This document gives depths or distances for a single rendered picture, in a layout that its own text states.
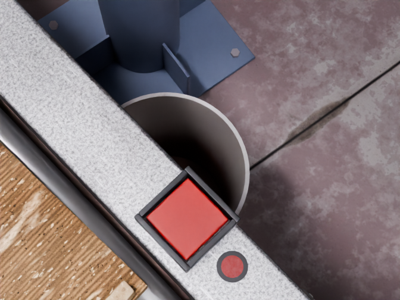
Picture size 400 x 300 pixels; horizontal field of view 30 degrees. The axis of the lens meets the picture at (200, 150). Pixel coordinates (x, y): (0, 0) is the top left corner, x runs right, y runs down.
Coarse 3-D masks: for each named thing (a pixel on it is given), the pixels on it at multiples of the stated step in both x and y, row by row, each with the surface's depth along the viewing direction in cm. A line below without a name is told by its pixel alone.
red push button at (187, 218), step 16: (176, 192) 75; (192, 192) 75; (160, 208) 75; (176, 208) 75; (192, 208) 75; (208, 208) 75; (160, 224) 74; (176, 224) 74; (192, 224) 74; (208, 224) 75; (176, 240) 74; (192, 240) 74
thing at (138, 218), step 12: (180, 180) 75; (192, 180) 77; (168, 192) 75; (204, 192) 76; (156, 204) 75; (216, 204) 76; (144, 216) 75; (228, 216) 76; (144, 228) 74; (228, 228) 74; (156, 240) 74; (216, 240) 74; (168, 252) 73; (204, 252) 74; (180, 264) 73; (192, 264) 73
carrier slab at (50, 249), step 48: (0, 144) 76; (0, 192) 74; (48, 192) 74; (0, 240) 73; (48, 240) 73; (96, 240) 73; (0, 288) 72; (48, 288) 72; (96, 288) 72; (144, 288) 72
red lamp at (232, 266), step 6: (228, 258) 75; (234, 258) 75; (222, 264) 75; (228, 264) 75; (234, 264) 75; (240, 264) 75; (222, 270) 75; (228, 270) 75; (234, 270) 75; (240, 270) 75; (228, 276) 75; (234, 276) 75
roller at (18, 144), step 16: (0, 112) 79; (0, 128) 78; (16, 128) 79; (16, 144) 77; (32, 144) 78; (32, 160) 77; (48, 160) 78; (48, 176) 77; (64, 176) 78; (64, 192) 76; (80, 192) 78; (80, 208) 76; (96, 224) 75; (112, 240) 75; (128, 256) 75; (144, 272) 74; (160, 288) 74
